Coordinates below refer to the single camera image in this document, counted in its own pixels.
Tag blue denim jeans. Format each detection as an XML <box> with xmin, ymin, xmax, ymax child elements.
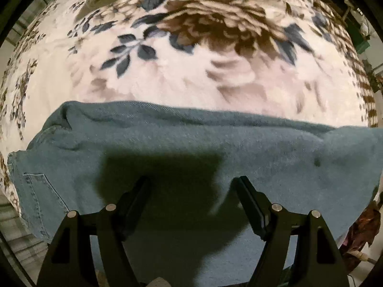
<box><xmin>7</xmin><ymin>102</ymin><xmax>382</xmax><ymax>286</ymax></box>

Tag floral bed blanket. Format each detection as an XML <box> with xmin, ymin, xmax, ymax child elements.
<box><xmin>1</xmin><ymin>0</ymin><xmax>378</xmax><ymax>209</ymax></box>

